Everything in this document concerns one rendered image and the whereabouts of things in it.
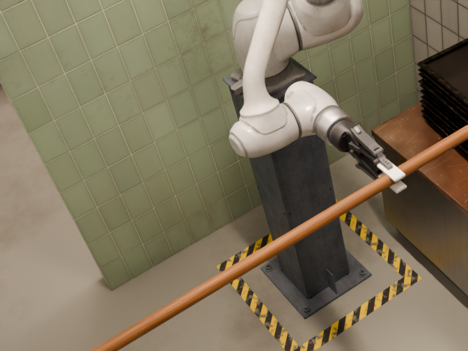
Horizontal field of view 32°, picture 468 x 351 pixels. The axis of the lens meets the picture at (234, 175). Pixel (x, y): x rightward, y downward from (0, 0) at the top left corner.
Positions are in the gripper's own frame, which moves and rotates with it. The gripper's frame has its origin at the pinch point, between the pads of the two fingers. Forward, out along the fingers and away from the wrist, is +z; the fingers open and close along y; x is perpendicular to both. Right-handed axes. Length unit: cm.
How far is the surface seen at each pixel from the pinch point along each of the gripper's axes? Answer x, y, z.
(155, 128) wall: 21, 55, -122
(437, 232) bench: -42, 89, -39
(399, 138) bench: -46, 62, -63
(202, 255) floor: 24, 120, -113
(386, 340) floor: -11, 120, -33
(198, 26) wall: -7, 23, -122
